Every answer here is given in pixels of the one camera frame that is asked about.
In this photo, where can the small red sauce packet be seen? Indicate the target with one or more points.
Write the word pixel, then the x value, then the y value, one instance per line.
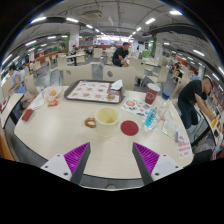
pixel 52 103

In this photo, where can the clear plastic food bag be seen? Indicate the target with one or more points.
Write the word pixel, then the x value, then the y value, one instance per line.
pixel 52 93

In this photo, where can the clear blue-capped water bottle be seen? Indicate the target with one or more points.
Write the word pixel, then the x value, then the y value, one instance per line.
pixel 151 118

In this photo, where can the group of beige chairs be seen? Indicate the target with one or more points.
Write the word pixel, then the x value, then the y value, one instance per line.
pixel 162 75

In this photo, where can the dark red flat pouch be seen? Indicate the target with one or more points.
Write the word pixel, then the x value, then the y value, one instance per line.
pixel 27 115

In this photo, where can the ceiling air conditioner unit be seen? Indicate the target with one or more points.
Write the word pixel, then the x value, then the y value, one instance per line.
pixel 92 14

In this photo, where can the white crumpled napkin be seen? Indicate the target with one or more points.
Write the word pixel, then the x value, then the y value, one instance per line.
pixel 116 85

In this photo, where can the group of ceiling lights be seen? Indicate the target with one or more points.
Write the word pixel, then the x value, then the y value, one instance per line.
pixel 150 20

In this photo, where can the red paper cup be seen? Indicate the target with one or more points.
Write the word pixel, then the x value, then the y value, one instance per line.
pixel 151 95

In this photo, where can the beige chair with oval hole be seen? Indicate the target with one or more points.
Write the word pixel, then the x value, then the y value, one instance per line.
pixel 76 75
pixel 121 75

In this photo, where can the small white sachet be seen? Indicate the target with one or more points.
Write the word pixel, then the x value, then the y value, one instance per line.
pixel 172 114

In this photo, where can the person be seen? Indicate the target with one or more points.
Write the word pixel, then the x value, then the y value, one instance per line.
pixel 195 77
pixel 119 55
pixel 177 70
pixel 191 96
pixel 220 146
pixel 16 81
pixel 73 50

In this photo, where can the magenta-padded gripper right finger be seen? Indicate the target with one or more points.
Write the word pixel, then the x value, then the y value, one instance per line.
pixel 147 159

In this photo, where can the flat round red coaster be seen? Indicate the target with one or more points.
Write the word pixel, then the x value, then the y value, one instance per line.
pixel 129 128

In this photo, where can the colourful printed leaflet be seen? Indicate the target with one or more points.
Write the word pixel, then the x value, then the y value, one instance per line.
pixel 133 106

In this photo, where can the clear plastic wrapped packet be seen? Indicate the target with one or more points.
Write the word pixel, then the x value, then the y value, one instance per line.
pixel 170 129

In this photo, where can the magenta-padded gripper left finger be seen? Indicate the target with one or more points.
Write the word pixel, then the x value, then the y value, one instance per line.
pixel 76 159

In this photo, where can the brown plastic food tray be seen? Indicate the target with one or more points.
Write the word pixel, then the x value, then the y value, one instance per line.
pixel 66 96

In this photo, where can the pink printed table sticker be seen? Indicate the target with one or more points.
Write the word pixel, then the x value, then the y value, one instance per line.
pixel 184 149

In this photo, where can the round brown bun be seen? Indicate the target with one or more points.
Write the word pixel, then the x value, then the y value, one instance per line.
pixel 111 97

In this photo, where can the printed paper tray liner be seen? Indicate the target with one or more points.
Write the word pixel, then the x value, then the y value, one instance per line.
pixel 88 91

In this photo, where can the beige dark-edged side table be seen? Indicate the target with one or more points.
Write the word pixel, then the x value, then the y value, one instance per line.
pixel 10 106
pixel 210 125

